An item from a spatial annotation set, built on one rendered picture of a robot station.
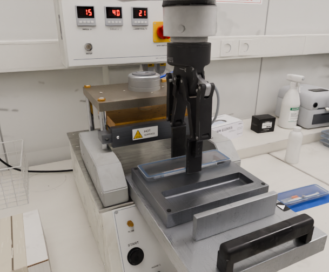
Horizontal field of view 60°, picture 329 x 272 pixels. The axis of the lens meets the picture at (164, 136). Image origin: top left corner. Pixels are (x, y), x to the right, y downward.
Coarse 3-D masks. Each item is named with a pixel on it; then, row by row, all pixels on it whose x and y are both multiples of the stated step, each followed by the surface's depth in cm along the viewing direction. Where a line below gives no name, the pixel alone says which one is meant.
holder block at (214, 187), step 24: (216, 168) 56; (240, 168) 56; (144, 192) 51; (168, 192) 49; (192, 192) 51; (216, 192) 51; (240, 192) 48; (264, 192) 50; (168, 216) 43; (192, 216) 45
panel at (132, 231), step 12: (120, 216) 56; (132, 216) 56; (120, 228) 55; (132, 228) 56; (144, 228) 57; (120, 240) 55; (132, 240) 56; (144, 240) 57; (156, 240) 58; (120, 252) 55; (144, 252) 57; (156, 252) 58; (132, 264) 55; (144, 264) 56; (156, 264) 57; (168, 264) 58
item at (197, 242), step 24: (144, 216) 50; (216, 216) 41; (240, 216) 43; (264, 216) 46; (288, 216) 46; (168, 240) 41; (192, 240) 41; (216, 240) 41; (312, 240) 41; (192, 264) 37; (216, 264) 37; (240, 264) 37; (264, 264) 37; (288, 264) 40
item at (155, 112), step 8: (112, 112) 69; (120, 112) 69; (128, 112) 69; (136, 112) 69; (144, 112) 69; (152, 112) 69; (160, 112) 69; (112, 120) 64; (120, 120) 64; (128, 120) 64; (136, 120) 64; (144, 120) 64
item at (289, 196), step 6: (306, 186) 92; (312, 186) 92; (318, 186) 92; (282, 192) 89; (288, 192) 89; (294, 192) 89; (300, 192) 89; (306, 192) 89; (312, 192) 89; (318, 192) 89; (324, 192) 89; (282, 198) 86; (288, 198) 86; (294, 198) 86; (300, 198) 86; (306, 198) 86
